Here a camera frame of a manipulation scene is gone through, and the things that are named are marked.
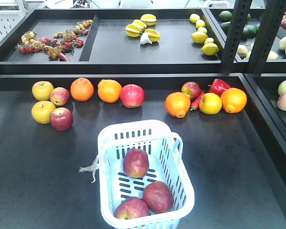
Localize red apple bottom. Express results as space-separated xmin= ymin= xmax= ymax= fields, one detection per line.
xmin=123 ymin=148 xmax=149 ymax=178

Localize light blue plastic basket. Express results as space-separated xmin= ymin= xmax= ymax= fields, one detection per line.
xmin=79 ymin=119 xmax=195 ymax=229

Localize dark red apple corner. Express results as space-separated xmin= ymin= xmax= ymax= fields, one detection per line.
xmin=143 ymin=181 xmax=174 ymax=214

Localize dark red apple front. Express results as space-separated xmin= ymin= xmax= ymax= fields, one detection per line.
xmin=114 ymin=197 xmax=149 ymax=220

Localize dark red apple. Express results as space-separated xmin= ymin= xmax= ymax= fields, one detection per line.
xmin=114 ymin=197 xmax=149 ymax=220
xmin=181 ymin=81 xmax=202 ymax=100

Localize red apple beside oranges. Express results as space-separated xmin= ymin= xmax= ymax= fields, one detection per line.
xmin=120 ymin=84 xmax=145 ymax=108

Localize orange left of pile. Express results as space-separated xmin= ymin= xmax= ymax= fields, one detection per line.
xmin=164 ymin=92 xmax=191 ymax=118

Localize orange of pile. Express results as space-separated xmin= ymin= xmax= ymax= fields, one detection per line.
xmin=164 ymin=92 xmax=191 ymax=118
xmin=220 ymin=87 xmax=247 ymax=114

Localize orange next to apple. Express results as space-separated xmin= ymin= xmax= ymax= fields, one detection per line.
xmin=97 ymin=79 xmax=122 ymax=103

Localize small red chili pepper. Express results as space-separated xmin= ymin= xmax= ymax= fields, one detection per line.
xmin=190 ymin=90 xmax=205 ymax=111

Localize dark red apple in pile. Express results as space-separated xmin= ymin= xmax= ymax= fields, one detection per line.
xmin=181 ymin=81 xmax=202 ymax=100

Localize orange far left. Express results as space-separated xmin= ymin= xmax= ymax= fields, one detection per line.
xmin=70 ymin=77 xmax=94 ymax=102

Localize yellow apple in pile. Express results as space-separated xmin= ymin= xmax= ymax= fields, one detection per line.
xmin=199 ymin=93 xmax=222 ymax=115

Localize white garlic bulb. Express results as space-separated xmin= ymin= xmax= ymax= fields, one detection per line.
xmin=140 ymin=32 xmax=152 ymax=45

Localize red bell pepper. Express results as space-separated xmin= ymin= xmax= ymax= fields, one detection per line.
xmin=208 ymin=79 xmax=231 ymax=96

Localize red apple lower left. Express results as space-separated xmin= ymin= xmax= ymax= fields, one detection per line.
xmin=50 ymin=107 xmax=73 ymax=131

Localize small red apple left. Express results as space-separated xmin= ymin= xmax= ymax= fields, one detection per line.
xmin=50 ymin=87 xmax=70 ymax=106

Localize black wooden fruit stand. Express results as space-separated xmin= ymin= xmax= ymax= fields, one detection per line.
xmin=0 ymin=9 xmax=286 ymax=229

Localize orange right of pile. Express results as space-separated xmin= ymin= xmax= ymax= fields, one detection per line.
xmin=220 ymin=87 xmax=247 ymax=114

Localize yellow apple lower left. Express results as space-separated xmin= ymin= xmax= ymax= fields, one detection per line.
xmin=31 ymin=101 xmax=56 ymax=124

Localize yellow apple upper left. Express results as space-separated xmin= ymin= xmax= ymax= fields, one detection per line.
xmin=31 ymin=81 xmax=54 ymax=101

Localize cherry tomato vine pile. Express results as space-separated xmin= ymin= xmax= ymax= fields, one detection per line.
xmin=14 ymin=20 xmax=93 ymax=62

